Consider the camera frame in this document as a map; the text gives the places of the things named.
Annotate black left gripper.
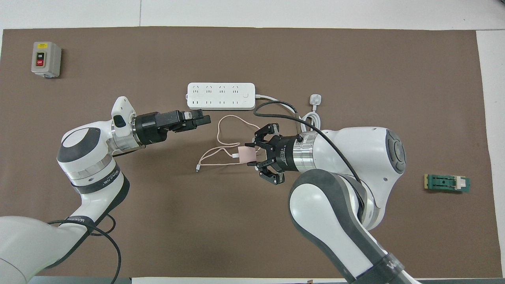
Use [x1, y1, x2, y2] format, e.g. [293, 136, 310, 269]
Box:
[133, 109, 212, 145]

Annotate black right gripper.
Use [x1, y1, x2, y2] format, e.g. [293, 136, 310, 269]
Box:
[247, 123, 297, 185]

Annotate pink charger adapter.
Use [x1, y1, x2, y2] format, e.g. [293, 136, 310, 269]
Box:
[233, 147, 258, 163]

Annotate pink charging cable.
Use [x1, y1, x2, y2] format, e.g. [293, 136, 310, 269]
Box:
[195, 114, 263, 173]

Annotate white power strip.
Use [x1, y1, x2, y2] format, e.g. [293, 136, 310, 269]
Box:
[187, 82, 256, 110]

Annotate brown paper table mat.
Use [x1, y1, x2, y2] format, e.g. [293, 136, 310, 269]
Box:
[0, 26, 492, 278]

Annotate green circuit board block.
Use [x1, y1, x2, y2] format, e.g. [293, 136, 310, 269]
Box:
[424, 174, 471, 194]

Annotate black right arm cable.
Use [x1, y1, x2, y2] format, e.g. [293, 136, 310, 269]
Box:
[253, 101, 363, 184]

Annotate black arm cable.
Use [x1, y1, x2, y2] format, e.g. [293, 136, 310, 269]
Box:
[253, 101, 363, 184]
[47, 215, 122, 284]

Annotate white power strip cord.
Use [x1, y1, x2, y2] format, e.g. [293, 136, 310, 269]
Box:
[255, 94, 322, 133]

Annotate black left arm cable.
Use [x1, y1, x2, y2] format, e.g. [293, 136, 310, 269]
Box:
[47, 215, 122, 284]

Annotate grey on-off switch box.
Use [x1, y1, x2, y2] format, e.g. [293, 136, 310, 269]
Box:
[31, 41, 62, 78]

